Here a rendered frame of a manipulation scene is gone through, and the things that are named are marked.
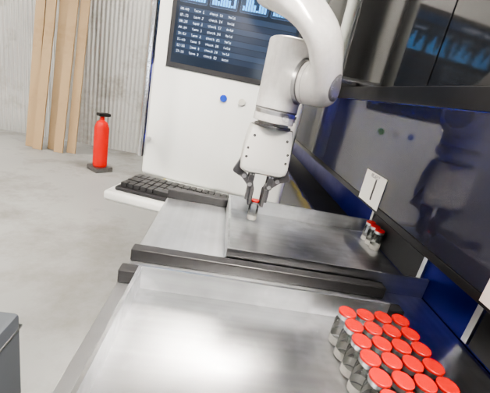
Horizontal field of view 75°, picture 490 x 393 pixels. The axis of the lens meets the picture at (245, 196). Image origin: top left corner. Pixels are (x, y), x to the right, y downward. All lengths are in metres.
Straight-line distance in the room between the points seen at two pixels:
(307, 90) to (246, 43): 0.49
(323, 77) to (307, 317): 0.38
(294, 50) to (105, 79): 4.31
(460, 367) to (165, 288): 0.38
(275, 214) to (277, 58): 0.34
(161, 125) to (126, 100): 3.66
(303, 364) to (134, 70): 4.52
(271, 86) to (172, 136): 0.56
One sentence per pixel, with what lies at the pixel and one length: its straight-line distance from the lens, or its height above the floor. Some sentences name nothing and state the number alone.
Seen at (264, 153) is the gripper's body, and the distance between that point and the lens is 0.65.
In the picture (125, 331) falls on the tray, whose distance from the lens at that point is 0.39.
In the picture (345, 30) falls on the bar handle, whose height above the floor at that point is 1.32.
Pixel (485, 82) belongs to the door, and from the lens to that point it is 0.51.
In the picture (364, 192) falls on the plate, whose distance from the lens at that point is 0.68.
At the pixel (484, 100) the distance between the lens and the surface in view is 0.49.
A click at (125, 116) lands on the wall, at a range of 4.79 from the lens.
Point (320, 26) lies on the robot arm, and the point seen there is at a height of 1.26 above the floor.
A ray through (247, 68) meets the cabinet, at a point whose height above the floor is 1.21.
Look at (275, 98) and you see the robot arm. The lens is 0.62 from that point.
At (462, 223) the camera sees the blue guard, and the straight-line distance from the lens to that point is 0.46.
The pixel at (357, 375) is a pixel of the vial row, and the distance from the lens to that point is 0.38.
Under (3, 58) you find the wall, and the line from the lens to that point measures 5.37.
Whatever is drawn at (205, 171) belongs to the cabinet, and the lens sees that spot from 1.09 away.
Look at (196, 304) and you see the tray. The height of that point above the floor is 0.88.
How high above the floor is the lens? 1.15
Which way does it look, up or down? 18 degrees down
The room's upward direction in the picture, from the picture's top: 12 degrees clockwise
